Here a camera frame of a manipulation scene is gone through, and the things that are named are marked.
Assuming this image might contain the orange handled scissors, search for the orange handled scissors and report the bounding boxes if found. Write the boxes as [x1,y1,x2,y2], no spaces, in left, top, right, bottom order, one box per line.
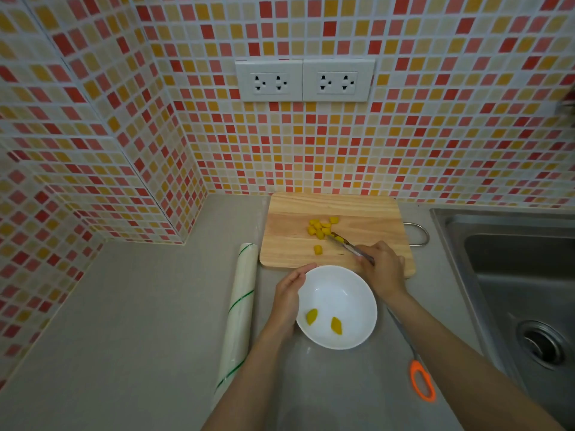
[386,307,437,403]

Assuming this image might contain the metal knife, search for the metal knife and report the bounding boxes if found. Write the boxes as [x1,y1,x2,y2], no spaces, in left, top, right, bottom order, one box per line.
[330,231,375,265]

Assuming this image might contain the person's left forearm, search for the person's left forearm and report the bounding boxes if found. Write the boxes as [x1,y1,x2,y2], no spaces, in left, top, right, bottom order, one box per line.
[201,322,293,431]

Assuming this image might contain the roll of plastic wrap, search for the roll of plastic wrap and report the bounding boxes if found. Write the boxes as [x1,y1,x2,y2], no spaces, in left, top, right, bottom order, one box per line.
[211,242,260,410]

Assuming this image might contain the person's right forearm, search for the person's right forearm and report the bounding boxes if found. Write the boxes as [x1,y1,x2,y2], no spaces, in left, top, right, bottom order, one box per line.
[386,291,568,431]

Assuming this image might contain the pile of yellow mango cubes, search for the pile of yellow mango cubes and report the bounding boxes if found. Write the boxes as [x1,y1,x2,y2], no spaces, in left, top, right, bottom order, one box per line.
[307,215,341,240]

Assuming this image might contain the white wall socket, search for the white wall socket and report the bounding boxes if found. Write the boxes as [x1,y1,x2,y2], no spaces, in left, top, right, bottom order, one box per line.
[302,58,376,103]
[234,59,304,103]

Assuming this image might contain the wooden cutting board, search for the wooden cutting board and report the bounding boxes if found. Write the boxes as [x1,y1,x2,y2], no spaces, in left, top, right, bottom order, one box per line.
[259,192,417,279]

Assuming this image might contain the stainless steel sink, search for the stainless steel sink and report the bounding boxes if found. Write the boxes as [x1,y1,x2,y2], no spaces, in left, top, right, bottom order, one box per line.
[429,207,575,431]

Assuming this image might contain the metal cutting board handle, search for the metal cutting board handle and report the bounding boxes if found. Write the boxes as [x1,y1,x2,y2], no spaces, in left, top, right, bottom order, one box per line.
[403,222,430,248]

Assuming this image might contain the metal sink drain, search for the metal sink drain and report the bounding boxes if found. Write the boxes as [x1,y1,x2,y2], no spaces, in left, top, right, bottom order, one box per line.
[516,320,569,371]

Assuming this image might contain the person's left hand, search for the person's left hand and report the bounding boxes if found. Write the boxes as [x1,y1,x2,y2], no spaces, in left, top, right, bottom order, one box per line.
[268,263,317,332]

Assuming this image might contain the white bowl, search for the white bowl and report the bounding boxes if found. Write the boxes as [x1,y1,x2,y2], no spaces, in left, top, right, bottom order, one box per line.
[295,265,378,350]

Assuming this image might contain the person's right hand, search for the person's right hand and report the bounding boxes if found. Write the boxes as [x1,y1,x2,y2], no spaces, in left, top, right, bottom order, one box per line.
[357,241,408,305]

